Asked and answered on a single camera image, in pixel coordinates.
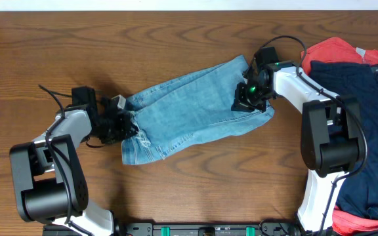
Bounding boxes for black right camera cable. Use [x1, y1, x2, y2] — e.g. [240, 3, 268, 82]
[243, 35, 369, 236]

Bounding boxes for black camera cable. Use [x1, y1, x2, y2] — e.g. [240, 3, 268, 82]
[37, 84, 111, 236]
[243, 35, 369, 236]

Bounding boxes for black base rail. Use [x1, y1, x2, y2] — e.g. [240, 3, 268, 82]
[42, 221, 301, 236]

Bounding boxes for light blue denim jeans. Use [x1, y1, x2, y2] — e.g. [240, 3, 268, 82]
[121, 55, 274, 165]

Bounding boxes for dark navy folded garment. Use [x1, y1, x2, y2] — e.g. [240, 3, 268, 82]
[309, 61, 378, 220]

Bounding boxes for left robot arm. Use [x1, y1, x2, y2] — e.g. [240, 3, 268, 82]
[9, 87, 138, 236]

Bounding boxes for red folded garment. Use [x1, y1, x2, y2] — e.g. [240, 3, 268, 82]
[301, 37, 378, 83]

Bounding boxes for black left camera cable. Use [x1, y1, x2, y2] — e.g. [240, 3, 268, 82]
[37, 84, 111, 236]

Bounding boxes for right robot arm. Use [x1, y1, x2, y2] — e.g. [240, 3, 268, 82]
[232, 47, 368, 235]

